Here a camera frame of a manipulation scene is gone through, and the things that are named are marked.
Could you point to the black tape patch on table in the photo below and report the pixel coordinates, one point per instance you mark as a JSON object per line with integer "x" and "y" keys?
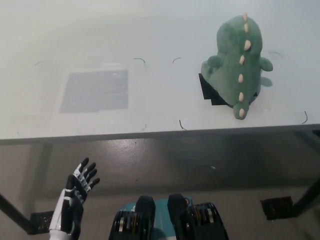
{"x": 208, "y": 92}

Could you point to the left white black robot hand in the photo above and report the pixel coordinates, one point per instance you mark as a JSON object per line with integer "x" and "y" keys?
{"x": 75, "y": 200}

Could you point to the black teal robot torso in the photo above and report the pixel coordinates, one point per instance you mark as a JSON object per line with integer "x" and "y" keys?
{"x": 150, "y": 220}

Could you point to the grey tape patch on table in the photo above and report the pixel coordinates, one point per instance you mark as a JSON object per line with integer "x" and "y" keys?
{"x": 95, "y": 91}

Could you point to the green plush dinosaur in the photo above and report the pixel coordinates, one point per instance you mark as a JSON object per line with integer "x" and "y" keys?
{"x": 232, "y": 62}

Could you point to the black table leg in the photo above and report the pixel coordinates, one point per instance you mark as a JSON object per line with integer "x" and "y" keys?
{"x": 15, "y": 212}
{"x": 308, "y": 195}

